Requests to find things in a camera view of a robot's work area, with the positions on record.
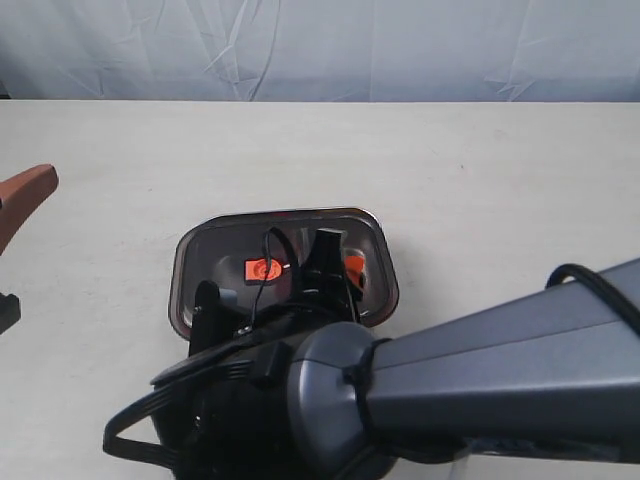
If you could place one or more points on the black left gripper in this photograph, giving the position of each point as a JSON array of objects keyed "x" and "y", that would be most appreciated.
[{"x": 21, "y": 195}]

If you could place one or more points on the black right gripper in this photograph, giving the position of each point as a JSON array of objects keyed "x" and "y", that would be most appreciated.
[{"x": 324, "y": 282}]

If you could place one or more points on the dark transparent lid orange seal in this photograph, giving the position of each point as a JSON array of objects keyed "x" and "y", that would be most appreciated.
[{"x": 228, "y": 251}]

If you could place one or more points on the steel two-compartment lunch box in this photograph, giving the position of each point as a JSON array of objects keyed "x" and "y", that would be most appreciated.
[{"x": 274, "y": 316}]

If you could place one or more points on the blue-grey backdrop cloth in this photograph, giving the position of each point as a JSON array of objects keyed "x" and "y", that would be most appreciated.
[{"x": 327, "y": 51}]

